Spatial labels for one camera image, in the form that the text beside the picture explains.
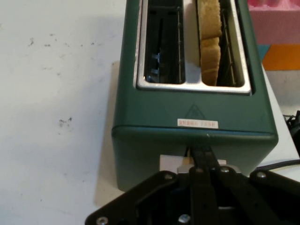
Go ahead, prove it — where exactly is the green two-slot toaster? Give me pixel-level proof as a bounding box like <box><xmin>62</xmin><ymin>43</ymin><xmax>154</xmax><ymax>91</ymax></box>
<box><xmin>111</xmin><ymin>0</ymin><xmax>279</xmax><ymax>192</ymax></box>

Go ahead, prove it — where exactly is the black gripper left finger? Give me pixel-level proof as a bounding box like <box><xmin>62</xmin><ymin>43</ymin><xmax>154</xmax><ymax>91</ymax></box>
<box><xmin>85</xmin><ymin>145</ymin><xmax>219</xmax><ymax>225</ymax></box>

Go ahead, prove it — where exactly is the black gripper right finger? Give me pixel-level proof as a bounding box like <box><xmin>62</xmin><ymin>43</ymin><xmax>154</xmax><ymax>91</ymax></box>
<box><xmin>205</xmin><ymin>145</ymin><xmax>300</xmax><ymax>225</ymax></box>

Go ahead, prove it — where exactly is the black toaster power cable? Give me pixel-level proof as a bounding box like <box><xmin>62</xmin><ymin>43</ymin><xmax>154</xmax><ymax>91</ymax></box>
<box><xmin>255</xmin><ymin>158</ymin><xmax>300</xmax><ymax>171</ymax></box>

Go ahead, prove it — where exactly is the toast bread slice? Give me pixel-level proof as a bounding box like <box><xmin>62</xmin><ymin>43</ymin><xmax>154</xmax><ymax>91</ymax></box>
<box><xmin>196</xmin><ymin>0</ymin><xmax>223</xmax><ymax>87</ymax></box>

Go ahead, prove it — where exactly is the orange foam mat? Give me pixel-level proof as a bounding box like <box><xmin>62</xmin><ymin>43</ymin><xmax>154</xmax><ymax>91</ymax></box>
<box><xmin>262</xmin><ymin>44</ymin><xmax>300</xmax><ymax>71</ymax></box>

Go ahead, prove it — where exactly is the large red foam block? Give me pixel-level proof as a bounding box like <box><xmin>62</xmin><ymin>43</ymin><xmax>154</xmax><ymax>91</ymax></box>
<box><xmin>247</xmin><ymin>0</ymin><xmax>300</xmax><ymax>45</ymax></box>

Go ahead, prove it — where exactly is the black floor object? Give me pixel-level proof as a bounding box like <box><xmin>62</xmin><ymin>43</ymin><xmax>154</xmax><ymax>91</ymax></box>
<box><xmin>282</xmin><ymin>109</ymin><xmax>300</xmax><ymax>144</ymax></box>

